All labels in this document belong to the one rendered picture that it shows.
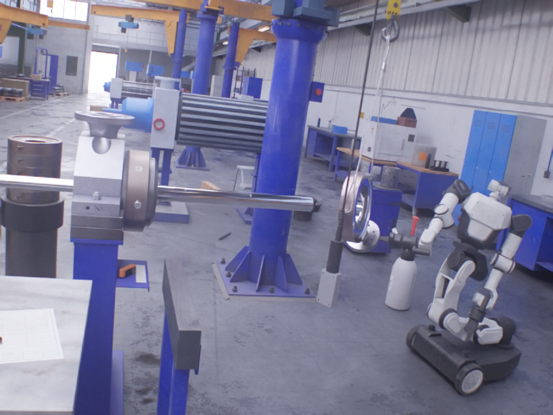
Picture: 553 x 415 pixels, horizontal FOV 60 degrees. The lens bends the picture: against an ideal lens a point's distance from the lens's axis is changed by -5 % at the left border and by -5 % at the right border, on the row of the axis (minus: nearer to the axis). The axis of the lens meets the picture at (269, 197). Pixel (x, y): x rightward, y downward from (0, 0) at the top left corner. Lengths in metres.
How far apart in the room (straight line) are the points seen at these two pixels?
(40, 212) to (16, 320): 2.10
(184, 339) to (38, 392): 0.50
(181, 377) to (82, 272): 0.62
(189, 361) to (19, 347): 0.51
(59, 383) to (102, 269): 0.83
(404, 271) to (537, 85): 4.07
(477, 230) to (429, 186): 5.04
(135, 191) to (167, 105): 3.61
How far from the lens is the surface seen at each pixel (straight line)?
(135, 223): 2.23
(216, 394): 2.85
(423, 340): 3.53
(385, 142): 8.94
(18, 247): 3.80
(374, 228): 2.90
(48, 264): 3.87
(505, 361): 3.57
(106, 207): 1.99
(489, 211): 3.15
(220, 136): 5.88
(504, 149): 6.95
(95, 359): 2.27
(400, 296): 4.28
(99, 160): 2.14
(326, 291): 1.80
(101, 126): 2.23
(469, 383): 3.36
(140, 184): 2.16
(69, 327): 1.58
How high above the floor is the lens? 1.61
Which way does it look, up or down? 12 degrees down
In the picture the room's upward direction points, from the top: 8 degrees clockwise
